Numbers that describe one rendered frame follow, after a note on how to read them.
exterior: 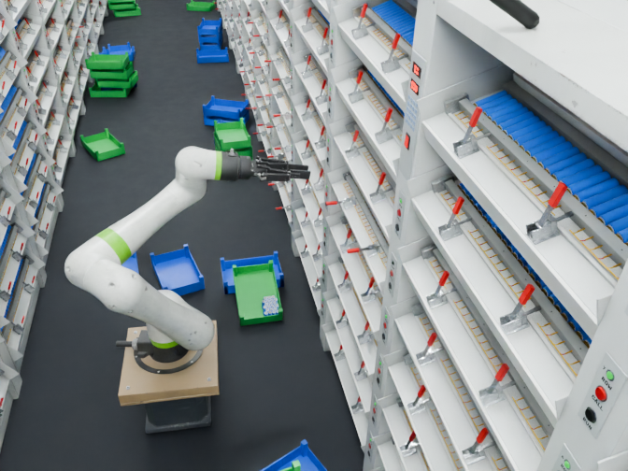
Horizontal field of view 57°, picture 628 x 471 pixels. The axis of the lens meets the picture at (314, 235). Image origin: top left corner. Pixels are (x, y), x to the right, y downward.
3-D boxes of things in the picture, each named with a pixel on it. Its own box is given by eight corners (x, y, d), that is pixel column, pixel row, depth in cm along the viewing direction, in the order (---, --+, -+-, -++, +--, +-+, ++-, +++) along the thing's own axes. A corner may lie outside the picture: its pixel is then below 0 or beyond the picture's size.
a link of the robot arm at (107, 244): (92, 303, 168) (75, 276, 160) (65, 286, 175) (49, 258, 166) (138, 264, 178) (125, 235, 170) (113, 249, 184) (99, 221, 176)
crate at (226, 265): (224, 294, 289) (223, 282, 284) (221, 269, 304) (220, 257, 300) (283, 287, 294) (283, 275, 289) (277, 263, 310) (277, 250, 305)
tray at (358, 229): (387, 306, 163) (378, 282, 157) (335, 193, 211) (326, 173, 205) (453, 278, 162) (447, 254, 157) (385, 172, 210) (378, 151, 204)
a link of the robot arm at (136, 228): (131, 245, 171) (105, 221, 173) (132, 262, 181) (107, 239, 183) (215, 178, 191) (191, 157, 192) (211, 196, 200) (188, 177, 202)
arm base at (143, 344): (113, 362, 209) (110, 349, 206) (124, 333, 222) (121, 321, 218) (185, 363, 210) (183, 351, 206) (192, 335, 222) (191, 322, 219)
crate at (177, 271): (151, 264, 306) (149, 252, 302) (189, 255, 314) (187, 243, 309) (165, 300, 285) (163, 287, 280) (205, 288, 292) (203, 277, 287)
